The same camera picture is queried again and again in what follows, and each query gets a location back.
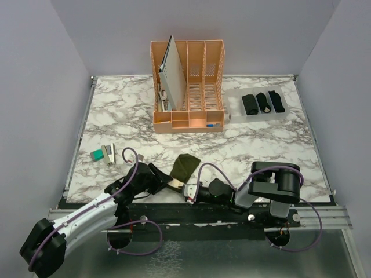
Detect olive green underwear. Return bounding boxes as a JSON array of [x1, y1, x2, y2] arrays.
[[167, 154, 201, 192]]

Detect black patterned boxer underwear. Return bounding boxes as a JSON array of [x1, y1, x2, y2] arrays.
[[241, 94, 259, 115]]

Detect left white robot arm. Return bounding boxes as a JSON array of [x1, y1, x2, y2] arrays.
[[20, 162, 172, 277]]

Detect teal green eraser block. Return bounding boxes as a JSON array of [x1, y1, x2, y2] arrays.
[[90, 149, 104, 162]]

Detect blue item in organizer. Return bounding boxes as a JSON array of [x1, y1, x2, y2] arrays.
[[206, 123, 221, 128]]

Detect stationery items in organizer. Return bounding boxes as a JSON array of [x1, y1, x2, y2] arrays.
[[157, 89, 169, 112]]

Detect clear plastic compartment tray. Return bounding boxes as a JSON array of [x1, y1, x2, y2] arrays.
[[224, 86, 290, 124]]

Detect black rolled sock left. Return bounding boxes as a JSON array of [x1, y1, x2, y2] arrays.
[[256, 92, 272, 114]]

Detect black rolled sock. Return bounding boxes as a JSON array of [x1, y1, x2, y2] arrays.
[[256, 92, 272, 114], [268, 90, 286, 113]]

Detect white grey binder folder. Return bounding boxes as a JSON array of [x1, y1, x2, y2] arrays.
[[158, 35, 187, 111]]

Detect black rolled sock right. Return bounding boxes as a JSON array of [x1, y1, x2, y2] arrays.
[[268, 90, 286, 113]]

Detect peach plastic file organizer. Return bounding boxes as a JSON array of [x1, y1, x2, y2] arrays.
[[150, 39, 225, 134]]

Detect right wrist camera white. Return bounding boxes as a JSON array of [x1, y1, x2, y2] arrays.
[[182, 184, 199, 204]]

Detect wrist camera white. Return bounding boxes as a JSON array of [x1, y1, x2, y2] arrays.
[[137, 154, 144, 162], [182, 184, 199, 204]]

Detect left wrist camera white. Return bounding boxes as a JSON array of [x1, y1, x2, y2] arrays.
[[137, 154, 144, 162]]

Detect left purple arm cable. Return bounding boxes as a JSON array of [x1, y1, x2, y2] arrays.
[[28, 147, 163, 273]]

